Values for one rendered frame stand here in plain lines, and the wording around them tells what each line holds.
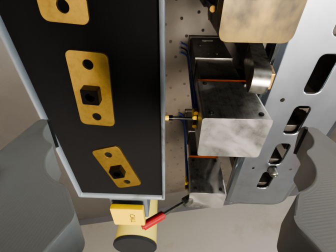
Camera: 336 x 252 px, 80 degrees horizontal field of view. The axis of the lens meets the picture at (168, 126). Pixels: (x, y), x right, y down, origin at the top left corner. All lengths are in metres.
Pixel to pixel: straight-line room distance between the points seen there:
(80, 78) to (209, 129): 0.19
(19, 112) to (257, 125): 1.96
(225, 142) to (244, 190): 0.34
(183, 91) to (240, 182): 0.36
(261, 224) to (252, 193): 1.85
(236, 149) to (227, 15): 0.19
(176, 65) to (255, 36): 0.44
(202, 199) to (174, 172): 0.51
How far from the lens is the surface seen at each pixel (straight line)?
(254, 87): 0.28
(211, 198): 0.55
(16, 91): 1.97
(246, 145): 0.34
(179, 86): 0.73
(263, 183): 0.66
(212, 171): 0.57
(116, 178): 0.31
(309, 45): 0.42
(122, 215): 0.41
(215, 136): 0.32
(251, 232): 2.48
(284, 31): 0.30
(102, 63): 0.20
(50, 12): 0.20
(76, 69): 0.21
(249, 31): 0.28
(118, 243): 2.12
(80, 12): 0.19
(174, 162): 0.99
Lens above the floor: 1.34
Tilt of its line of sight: 51 degrees down
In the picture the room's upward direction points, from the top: 177 degrees counter-clockwise
